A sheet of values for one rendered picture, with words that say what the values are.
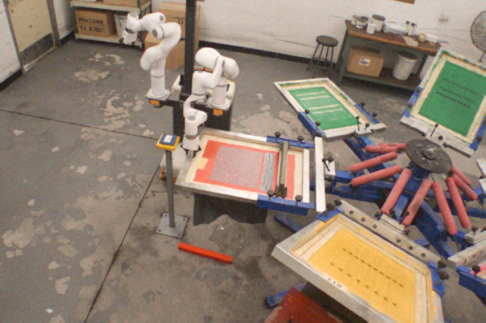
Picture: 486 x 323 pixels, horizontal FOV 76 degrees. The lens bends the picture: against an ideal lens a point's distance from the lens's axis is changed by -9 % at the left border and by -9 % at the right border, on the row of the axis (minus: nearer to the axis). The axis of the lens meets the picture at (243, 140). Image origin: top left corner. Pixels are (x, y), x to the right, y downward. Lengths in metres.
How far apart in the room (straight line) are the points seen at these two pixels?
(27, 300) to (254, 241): 1.81
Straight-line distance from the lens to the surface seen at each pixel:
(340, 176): 2.20
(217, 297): 2.73
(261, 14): 5.70
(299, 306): 1.54
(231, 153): 2.29
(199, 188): 2.01
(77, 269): 2.96
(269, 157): 2.30
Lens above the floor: 2.46
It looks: 39 degrees down
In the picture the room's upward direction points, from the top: 8 degrees clockwise
